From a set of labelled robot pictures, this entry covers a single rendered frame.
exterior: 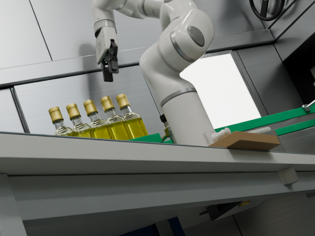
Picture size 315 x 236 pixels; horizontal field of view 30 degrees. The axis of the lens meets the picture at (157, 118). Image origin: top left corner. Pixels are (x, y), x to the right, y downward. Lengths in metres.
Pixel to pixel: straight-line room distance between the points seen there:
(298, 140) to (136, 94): 0.58
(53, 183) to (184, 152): 0.33
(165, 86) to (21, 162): 0.72
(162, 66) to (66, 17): 0.84
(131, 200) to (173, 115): 0.47
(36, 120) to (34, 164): 1.16
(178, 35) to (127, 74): 0.74
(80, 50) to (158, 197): 1.19
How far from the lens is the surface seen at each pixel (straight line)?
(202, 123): 1.36
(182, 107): 1.37
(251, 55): 2.46
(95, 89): 2.02
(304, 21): 2.43
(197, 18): 1.46
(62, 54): 2.10
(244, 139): 1.26
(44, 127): 1.91
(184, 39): 1.37
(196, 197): 1.13
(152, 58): 1.42
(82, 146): 0.81
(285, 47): 2.52
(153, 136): 1.71
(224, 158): 1.21
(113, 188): 0.91
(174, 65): 1.40
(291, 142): 2.06
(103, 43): 1.94
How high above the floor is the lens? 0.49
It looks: 17 degrees up
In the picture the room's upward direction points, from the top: 23 degrees counter-clockwise
